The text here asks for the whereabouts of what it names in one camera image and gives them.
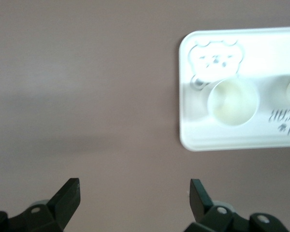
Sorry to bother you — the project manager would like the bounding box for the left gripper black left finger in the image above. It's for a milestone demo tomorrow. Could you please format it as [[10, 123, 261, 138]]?
[[0, 178, 82, 232]]

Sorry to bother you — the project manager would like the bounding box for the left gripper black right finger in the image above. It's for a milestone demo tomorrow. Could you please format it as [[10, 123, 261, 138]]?
[[186, 178, 289, 232]]

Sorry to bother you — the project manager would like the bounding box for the white tray with bear print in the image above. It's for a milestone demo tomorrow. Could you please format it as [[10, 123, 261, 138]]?
[[178, 25, 290, 152]]

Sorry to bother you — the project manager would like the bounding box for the brown table cover mat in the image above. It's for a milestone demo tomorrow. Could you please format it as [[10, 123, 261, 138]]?
[[0, 0, 290, 232]]

